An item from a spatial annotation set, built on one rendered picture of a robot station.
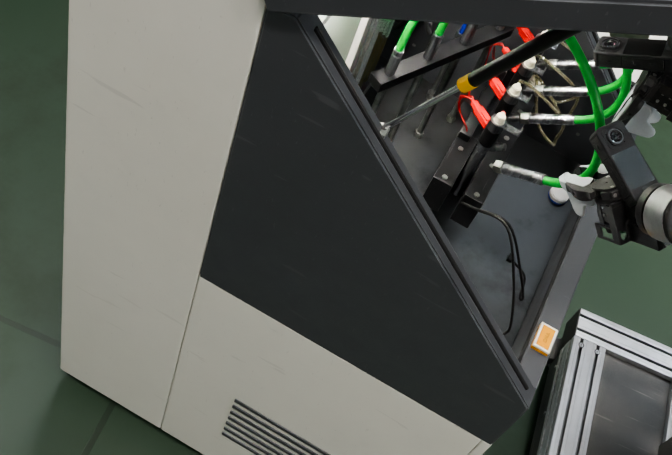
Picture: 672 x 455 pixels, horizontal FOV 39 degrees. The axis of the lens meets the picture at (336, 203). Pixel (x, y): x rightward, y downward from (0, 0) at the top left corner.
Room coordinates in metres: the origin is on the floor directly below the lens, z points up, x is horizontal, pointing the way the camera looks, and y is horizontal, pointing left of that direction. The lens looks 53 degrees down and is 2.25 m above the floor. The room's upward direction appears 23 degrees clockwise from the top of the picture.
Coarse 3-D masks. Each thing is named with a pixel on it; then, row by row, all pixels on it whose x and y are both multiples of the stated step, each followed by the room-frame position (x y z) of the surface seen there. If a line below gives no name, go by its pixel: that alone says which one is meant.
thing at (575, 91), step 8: (464, 32) 1.32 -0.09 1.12; (472, 32) 1.32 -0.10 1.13; (464, 40) 1.32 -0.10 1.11; (632, 72) 1.28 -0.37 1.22; (616, 80) 1.29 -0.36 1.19; (536, 88) 1.30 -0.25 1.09; (544, 88) 1.30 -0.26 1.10; (552, 88) 1.30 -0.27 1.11; (560, 88) 1.30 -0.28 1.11; (568, 88) 1.29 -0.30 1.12; (576, 88) 1.29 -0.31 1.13; (584, 88) 1.29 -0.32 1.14; (600, 88) 1.29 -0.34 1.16; (608, 88) 1.28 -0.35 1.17; (616, 88) 1.28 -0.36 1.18; (576, 96) 1.29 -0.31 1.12; (584, 96) 1.29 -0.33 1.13
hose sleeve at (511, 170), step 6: (504, 168) 1.04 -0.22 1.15; (510, 168) 1.03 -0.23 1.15; (516, 168) 1.03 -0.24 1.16; (522, 168) 1.03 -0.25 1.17; (510, 174) 1.03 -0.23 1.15; (516, 174) 1.02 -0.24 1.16; (522, 174) 1.02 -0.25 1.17; (528, 174) 1.02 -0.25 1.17; (534, 174) 1.02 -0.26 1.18; (540, 174) 1.02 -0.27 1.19; (528, 180) 1.01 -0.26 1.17; (534, 180) 1.01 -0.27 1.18; (540, 180) 1.01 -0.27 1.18
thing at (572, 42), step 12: (408, 24) 1.17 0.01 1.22; (408, 36) 1.17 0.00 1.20; (396, 48) 1.17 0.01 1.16; (576, 48) 1.04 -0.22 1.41; (576, 60) 1.04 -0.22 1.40; (588, 72) 1.03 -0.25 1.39; (588, 84) 1.02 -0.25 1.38; (600, 108) 1.01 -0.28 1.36; (600, 120) 1.00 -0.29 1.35; (588, 168) 0.98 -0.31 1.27; (552, 180) 1.00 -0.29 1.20
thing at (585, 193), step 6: (570, 186) 0.94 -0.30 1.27; (576, 186) 0.94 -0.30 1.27; (582, 186) 0.94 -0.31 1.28; (588, 186) 0.93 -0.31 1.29; (570, 192) 0.95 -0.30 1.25; (576, 192) 0.92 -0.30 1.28; (582, 192) 0.92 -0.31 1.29; (588, 192) 0.91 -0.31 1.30; (594, 192) 0.92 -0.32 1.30; (600, 192) 0.92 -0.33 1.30; (576, 198) 0.92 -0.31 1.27; (582, 198) 0.92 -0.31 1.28; (588, 198) 0.92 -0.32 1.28
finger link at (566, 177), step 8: (560, 176) 0.99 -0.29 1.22; (568, 176) 0.98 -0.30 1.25; (576, 176) 0.97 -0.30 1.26; (560, 184) 0.98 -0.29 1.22; (576, 184) 0.95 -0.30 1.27; (584, 184) 0.94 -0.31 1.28; (568, 192) 0.96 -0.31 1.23; (576, 200) 0.95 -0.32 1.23; (592, 200) 0.93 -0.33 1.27; (576, 208) 0.95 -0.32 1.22; (584, 208) 0.94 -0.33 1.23
